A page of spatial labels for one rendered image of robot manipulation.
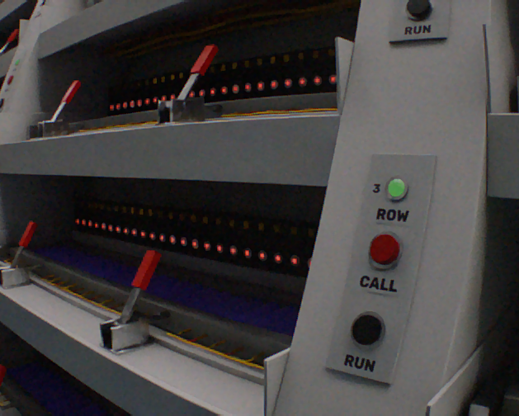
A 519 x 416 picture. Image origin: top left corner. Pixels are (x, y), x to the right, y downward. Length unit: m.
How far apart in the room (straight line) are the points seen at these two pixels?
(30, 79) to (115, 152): 0.39
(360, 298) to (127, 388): 0.21
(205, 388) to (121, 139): 0.24
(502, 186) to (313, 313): 0.13
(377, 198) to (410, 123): 0.05
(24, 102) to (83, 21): 0.19
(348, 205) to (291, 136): 0.07
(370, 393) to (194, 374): 0.16
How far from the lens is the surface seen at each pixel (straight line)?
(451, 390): 0.26
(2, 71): 1.02
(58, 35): 0.79
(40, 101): 0.85
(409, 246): 0.26
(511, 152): 0.27
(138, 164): 0.46
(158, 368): 0.39
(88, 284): 0.58
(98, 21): 0.69
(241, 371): 0.37
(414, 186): 0.27
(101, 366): 0.43
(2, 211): 0.82
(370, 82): 0.31
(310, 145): 0.33
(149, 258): 0.43
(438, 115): 0.28
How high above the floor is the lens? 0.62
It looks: 10 degrees up
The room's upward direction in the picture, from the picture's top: 13 degrees clockwise
